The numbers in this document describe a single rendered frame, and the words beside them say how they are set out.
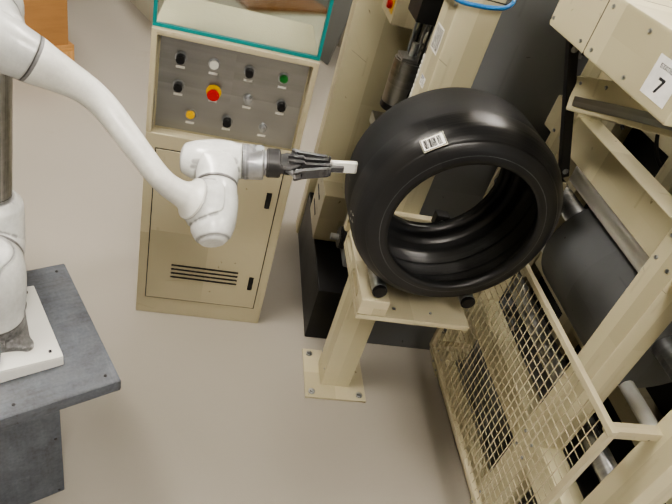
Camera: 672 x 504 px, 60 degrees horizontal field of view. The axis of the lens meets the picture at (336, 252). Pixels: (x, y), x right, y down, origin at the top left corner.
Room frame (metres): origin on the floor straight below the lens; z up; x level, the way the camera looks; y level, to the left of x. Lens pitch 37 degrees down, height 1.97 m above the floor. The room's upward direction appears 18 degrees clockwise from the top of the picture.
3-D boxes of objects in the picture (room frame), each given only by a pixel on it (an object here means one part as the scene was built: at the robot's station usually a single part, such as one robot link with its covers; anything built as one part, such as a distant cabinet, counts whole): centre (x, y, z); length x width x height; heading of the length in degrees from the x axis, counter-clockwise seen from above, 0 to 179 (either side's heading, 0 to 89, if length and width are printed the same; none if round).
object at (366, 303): (1.49, -0.11, 0.84); 0.36 x 0.09 x 0.06; 16
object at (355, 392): (1.77, -0.15, 0.01); 0.27 x 0.27 x 0.02; 16
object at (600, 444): (1.40, -0.62, 0.65); 0.90 x 0.02 x 0.70; 16
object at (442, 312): (1.53, -0.24, 0.80); 0.37 x 0.36 x 0.02; 106
